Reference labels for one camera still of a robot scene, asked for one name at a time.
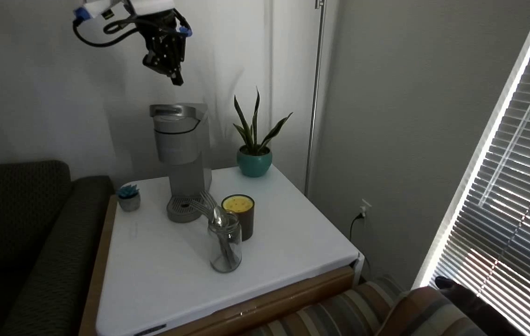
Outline wall outlet with plug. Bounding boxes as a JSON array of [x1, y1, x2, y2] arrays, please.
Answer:
[[346, 198, 374, 244]]

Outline grey pod coffee maker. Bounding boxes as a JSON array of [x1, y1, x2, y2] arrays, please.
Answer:
[[148, 103, 213, 224]]

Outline snake plant in teal pot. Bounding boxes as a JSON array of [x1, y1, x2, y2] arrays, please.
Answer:
[[232, 90, 295, 179]]

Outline white window blinds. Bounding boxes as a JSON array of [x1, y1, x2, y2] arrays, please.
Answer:
[[432, 0, 530, 336]]

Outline dark fabric sofa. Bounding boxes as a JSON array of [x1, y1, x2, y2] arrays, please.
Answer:
[[0, 159, 116, 336]]

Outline striped fabric sofa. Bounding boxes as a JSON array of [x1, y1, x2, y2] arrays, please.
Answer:
[[239, 276, 486, 336]]

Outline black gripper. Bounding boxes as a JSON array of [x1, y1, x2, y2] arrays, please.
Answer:
[[135, 7, 195, 88]]

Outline white plastic board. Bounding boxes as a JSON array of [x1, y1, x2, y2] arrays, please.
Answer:
[[94, 164, 364, 336]]

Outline wooden table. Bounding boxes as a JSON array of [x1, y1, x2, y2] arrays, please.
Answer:
[[77, 192, 357, 336]]

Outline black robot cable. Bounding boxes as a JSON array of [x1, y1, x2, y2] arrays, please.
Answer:
[[71, 13, 141, 50]]

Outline small blue succulent in pot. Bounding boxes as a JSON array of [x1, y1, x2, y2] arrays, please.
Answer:
[[116, 181, 142, 213]]

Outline yellow candle in dark jar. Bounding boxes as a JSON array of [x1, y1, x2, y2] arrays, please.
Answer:
[[221, 192, 258, 243]]

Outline clear glass jar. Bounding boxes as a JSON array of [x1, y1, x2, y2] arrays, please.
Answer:
[[206, 203, 245, 274]]

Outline thin metal pole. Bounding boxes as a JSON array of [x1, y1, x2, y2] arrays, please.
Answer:
[[303, 0, 327, 192]]

